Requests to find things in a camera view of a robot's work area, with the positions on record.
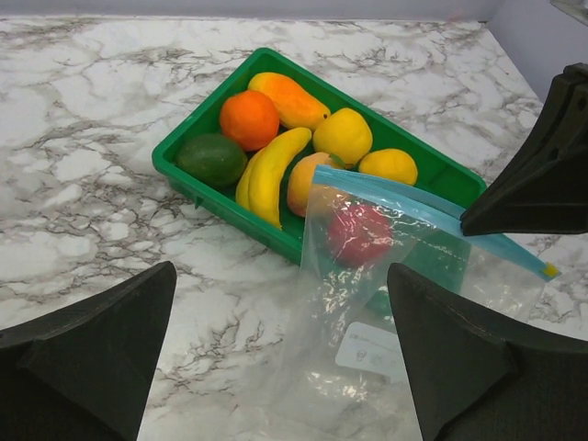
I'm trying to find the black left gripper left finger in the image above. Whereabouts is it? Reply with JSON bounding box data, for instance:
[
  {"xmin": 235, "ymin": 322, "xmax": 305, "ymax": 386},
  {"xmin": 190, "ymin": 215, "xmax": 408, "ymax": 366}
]
[{"xmin": 1, "ymin": 262, "xmax": 177, "ymax": 440}]

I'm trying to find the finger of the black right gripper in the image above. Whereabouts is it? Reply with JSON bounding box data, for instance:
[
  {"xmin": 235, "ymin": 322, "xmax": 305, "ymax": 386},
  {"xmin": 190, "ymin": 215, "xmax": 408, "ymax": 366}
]
[{"xmin": 460, "ymin": 63, "xmax": 587, "ymax": 236}]

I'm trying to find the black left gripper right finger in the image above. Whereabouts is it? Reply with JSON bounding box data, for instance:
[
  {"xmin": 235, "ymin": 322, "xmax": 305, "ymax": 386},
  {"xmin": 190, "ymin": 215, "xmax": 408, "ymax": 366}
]
[{"xmin": 388, "ymin": 264, "xmax": 587, "ymax": 440}]

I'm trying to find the clear zip top bag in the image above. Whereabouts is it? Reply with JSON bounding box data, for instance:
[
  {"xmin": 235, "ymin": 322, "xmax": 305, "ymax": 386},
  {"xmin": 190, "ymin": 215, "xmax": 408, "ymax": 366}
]
[{"xmin": 261, "ymin": 166, "xmax": 559, "ymax": 440}]

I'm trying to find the red apple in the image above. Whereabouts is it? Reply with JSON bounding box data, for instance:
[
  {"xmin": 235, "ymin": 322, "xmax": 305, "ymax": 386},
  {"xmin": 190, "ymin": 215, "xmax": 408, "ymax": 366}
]
[{"xmin": 327, "ymin": 203, "xmax": 393, "ymax": 267}]

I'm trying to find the peach with green leaf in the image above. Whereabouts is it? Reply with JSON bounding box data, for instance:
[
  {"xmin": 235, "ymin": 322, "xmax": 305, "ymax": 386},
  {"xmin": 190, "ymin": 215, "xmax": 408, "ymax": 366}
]
[{"xmin": 287, "ymin": 153, "xmax": 345, "ymax": 218}]

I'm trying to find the green plastic tray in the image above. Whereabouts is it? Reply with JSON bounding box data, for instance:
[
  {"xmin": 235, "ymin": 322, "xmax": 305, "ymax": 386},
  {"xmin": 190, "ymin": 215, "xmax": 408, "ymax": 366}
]
[{"xmin": 151, "ymin": 47, "xmax": 488, "ymax": 266}]

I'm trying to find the yellow lemon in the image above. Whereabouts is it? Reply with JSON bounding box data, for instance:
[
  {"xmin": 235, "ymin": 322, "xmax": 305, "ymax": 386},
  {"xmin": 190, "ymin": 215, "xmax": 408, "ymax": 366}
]
[{"xmin": 358, "ymin": 149, "xmax": 418, "ymax": 186}]

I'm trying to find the yellow apple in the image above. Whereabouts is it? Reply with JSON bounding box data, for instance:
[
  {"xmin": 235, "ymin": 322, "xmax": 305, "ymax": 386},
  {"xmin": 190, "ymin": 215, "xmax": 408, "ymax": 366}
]
[{"xmin": 312, "ymin": 107, "xmax": 373, "ymax": 168}]

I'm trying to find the green avocado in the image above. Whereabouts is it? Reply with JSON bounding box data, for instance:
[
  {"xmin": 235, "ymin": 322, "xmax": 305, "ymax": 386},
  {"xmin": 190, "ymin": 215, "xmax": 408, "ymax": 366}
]
[{"xmin": 175, "ymin": 133, "xmax": 248, "ymax": 189}]

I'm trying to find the yellow banana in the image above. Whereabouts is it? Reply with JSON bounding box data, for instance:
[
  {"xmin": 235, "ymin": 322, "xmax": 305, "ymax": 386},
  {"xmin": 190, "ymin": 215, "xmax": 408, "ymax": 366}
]
[{"xmin": 235, "ymin": 128, "xmax": 311, "ymax": 230}]

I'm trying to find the yellow orange mango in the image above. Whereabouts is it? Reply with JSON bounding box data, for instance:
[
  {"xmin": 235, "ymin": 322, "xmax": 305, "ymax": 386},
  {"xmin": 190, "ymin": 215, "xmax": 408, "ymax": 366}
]
[{"xmin": 248, "ymin": 72, "xmax": 331, "ymax": 130}]

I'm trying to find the orange fruit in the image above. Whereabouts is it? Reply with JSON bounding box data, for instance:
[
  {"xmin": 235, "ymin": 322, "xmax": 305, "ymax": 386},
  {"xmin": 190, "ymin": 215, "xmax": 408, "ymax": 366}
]
[{"xmin": 220, "ymin": 90, "xmax": 280, "ymax": 152}]

